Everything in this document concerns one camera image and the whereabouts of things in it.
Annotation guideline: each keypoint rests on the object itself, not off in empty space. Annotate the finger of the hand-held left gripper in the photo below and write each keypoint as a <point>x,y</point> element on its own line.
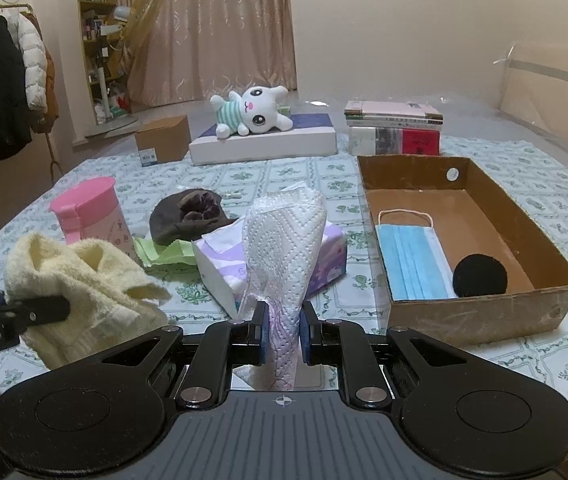
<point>43,310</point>

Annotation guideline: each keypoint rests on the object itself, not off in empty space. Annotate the white flat box purple top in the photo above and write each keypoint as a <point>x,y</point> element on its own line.
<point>274,142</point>

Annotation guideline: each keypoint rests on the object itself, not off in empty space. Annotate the brown jacket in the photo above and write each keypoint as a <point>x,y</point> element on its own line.
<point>49,90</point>

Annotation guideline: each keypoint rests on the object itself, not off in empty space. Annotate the pink cover book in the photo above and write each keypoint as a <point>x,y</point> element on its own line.
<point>389,108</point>

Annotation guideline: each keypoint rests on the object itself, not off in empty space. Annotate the small closed cardboard box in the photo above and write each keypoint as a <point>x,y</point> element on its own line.
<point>163,142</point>

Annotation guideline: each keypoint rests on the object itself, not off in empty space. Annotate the pink round canister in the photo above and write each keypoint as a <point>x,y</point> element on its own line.
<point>91,210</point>

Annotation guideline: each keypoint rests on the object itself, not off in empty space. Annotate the plastic wrapped headboard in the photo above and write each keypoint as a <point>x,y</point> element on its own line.
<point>554,95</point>

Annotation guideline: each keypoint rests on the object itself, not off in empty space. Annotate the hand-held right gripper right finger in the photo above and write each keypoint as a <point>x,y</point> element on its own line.
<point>306,334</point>

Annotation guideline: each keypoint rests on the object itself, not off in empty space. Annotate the green floral patterned cloth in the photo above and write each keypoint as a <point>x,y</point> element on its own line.
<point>284,175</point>

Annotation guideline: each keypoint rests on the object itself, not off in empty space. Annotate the white puffer jacket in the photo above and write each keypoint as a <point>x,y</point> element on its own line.
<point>31,65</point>

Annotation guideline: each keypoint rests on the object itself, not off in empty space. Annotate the small green box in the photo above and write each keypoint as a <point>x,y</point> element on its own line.
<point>285,110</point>

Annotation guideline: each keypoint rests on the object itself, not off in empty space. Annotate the purple tissue pack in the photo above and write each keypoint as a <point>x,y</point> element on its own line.
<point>218,265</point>

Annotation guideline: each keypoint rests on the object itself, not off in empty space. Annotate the beige curtain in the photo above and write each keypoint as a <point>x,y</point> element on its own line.
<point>213,25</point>

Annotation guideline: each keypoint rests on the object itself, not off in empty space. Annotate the paper towel pack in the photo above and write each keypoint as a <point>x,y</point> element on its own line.
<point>284,245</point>

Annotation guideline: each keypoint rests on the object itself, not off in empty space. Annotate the white plush bunny toy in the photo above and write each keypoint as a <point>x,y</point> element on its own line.
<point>254,110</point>

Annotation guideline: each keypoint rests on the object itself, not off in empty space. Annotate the thick red white book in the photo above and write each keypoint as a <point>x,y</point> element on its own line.
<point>414,141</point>

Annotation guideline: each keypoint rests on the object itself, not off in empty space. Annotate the blue face mask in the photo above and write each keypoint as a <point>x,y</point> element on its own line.
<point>411,255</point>

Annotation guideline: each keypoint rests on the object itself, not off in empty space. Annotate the cream yellow towel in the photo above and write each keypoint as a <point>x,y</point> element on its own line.
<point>88,275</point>

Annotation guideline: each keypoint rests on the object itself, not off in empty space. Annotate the black round sponge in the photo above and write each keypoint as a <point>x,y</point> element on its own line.
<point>480,276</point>

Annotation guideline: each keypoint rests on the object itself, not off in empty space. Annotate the dark brown knit hat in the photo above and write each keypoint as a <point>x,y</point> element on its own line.
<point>183,215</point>

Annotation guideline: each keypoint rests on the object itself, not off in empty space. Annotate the standing fan in plastic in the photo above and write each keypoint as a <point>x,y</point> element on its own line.
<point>138,25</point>

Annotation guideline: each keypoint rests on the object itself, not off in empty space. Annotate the thin white green book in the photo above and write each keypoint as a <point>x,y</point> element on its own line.
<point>394,122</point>

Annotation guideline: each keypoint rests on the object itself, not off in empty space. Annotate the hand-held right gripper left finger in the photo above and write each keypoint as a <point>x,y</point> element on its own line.
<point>261,332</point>

